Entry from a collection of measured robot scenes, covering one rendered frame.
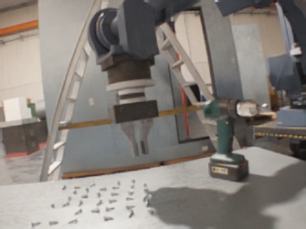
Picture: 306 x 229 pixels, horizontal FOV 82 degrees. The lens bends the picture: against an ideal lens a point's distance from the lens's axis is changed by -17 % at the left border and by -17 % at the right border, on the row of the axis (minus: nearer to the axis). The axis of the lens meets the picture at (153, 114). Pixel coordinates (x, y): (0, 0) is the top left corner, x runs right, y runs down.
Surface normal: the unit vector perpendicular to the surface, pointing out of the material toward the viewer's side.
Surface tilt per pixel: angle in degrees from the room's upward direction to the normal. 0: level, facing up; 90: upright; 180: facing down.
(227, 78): 90
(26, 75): 90
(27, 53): 90
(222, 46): 90
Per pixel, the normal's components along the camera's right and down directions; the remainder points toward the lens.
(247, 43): -0.26, 0.08
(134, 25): 0.57, -0.04
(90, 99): 0.08, 0.04
